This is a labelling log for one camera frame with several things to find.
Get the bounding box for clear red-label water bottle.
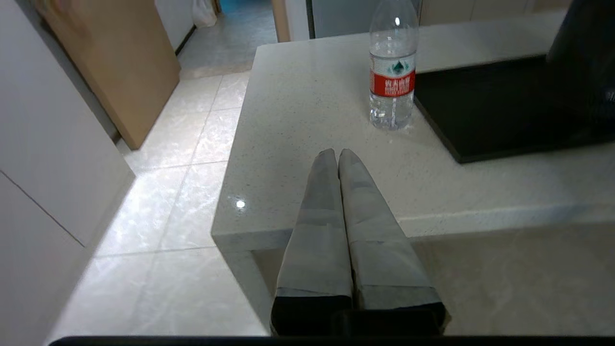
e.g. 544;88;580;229
369;0;419;131

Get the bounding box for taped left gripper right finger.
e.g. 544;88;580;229
338;148;451;336

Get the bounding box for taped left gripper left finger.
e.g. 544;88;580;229
271;148;354;336

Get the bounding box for black rectangular tray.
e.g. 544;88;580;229
413;54;615;164

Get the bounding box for light wooden door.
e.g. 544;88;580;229
34;0;181;150

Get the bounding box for black electric kettle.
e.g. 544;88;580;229
545;0;615;121

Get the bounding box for white plastic bag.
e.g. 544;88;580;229
192;0;218;27

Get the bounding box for beige kitchen base cabinets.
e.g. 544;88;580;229
417;0;575;26

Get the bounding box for silver refrigerator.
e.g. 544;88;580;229
307;0;422;39

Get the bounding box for white tall cabinet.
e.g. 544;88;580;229
0;0;136;346

